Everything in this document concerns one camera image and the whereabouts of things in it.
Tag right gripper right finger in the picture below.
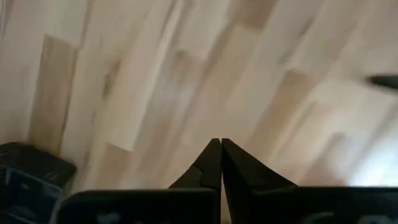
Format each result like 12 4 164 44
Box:
221 138 398 224

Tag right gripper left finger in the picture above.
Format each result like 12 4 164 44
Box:
57 138 223 224

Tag black plastic basket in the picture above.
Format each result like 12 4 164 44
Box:
0 141 78 224

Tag black metal table frame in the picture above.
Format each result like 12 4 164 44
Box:
366 73 398 93

